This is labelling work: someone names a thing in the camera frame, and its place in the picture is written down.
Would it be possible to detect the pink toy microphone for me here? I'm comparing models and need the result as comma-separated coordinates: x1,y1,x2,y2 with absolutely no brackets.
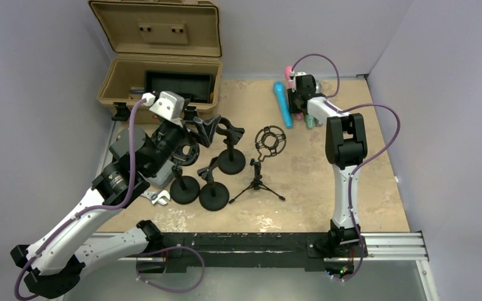
284,66,304,121

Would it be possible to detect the blue microphone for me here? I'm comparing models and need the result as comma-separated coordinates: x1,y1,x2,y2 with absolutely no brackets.
273,81,293,129

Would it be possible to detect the mint green microphone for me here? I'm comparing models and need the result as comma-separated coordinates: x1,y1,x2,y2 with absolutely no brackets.
304,114,315,129

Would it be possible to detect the silver grey microphone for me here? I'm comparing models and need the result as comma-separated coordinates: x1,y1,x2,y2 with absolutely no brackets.
313,80,323,127

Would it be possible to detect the black stand with pink microphone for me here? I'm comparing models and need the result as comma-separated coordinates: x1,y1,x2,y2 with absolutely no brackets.
216,117,246,175

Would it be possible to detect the black shock-mount desk stand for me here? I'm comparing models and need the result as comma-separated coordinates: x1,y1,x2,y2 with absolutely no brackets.
169,139,201,206

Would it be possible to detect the black tripod shock-mount stand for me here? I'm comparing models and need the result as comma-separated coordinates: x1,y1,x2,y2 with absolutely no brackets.
228,125,286,204

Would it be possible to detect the black clip desk stand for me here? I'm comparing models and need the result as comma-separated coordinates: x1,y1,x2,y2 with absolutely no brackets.
197,157,230,211

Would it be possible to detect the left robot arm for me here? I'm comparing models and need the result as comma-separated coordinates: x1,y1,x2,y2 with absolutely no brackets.
10,110,221,300

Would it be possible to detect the black tray inside case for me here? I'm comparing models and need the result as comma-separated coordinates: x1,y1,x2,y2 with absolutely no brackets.
144,70,214,103

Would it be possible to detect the grey flat box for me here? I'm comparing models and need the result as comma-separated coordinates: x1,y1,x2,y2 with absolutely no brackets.
109,127,174,188

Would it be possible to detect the tan plastic tool case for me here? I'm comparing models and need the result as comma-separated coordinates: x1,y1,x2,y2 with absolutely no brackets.
88,1,223,122

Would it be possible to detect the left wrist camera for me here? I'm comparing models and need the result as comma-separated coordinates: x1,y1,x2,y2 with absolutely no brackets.
142,91,185,127

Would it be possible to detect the red-handled adjustable wrench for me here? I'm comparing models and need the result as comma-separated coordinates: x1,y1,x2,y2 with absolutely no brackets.
141,190,171,206

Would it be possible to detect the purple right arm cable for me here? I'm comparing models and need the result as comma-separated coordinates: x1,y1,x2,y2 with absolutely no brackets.
291,53,403,283

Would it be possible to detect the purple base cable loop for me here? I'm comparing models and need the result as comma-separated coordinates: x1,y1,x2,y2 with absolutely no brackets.
136,245,206,293

